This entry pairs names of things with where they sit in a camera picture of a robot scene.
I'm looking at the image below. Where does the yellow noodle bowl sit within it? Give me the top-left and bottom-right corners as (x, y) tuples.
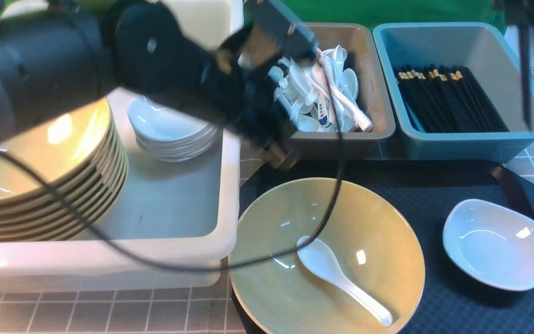
(229, 178), (425, 334)

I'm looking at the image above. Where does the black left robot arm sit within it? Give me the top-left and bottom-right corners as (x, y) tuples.
(0, 0), (318, 168)

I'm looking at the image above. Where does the white small dish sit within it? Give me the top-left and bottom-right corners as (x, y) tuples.
(442, 199), (534, 292)

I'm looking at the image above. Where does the white plastic tub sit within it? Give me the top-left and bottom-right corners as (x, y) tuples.
(0, 89), (240, 294)

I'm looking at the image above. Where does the bundle of black chopsticks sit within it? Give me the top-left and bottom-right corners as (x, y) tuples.
(393, 64), (509, 134)

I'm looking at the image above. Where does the beige spoon bin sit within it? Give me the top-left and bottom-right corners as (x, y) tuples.
(292, 23), (396, 160)

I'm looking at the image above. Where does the black serving tray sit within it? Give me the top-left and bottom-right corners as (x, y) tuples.
(230, 161), (534, 334)

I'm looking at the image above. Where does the stack of yellow noodle bowls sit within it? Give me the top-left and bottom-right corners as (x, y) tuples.
(0, 99), (129, 242)

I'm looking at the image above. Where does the black cable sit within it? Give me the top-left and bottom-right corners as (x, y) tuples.
(0, 46), (346, 273)

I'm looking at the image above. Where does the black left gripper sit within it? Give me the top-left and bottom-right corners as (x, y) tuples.
(214, 0), (318, 169)

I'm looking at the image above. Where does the pile of white spoons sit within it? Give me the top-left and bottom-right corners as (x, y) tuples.
(269, 45), (374, 133)

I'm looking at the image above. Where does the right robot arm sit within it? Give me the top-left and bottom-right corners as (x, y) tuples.
(492, 0), (534, 131)

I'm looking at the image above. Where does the white ceramic soup spoon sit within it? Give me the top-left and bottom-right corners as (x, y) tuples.
(297, 236), (394, 328)

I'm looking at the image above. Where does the stack of white small dishes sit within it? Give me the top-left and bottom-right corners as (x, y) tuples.
(127, 97), (220, 162)

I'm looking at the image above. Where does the blue chopstick bin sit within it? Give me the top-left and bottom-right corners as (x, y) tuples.
(373, 23), (534, 162)

